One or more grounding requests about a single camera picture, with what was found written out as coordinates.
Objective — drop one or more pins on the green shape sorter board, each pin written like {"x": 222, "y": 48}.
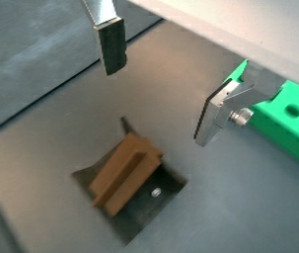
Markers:
{"x": 275, "y": 118}

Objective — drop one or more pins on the brown star prism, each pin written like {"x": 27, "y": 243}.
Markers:
{"x": 128, "y": 168}

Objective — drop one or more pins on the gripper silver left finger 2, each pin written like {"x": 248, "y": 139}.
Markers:
{"x": 109, "y": 33}

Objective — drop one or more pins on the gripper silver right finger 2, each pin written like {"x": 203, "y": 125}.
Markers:
{"x": 227, "y": 105}

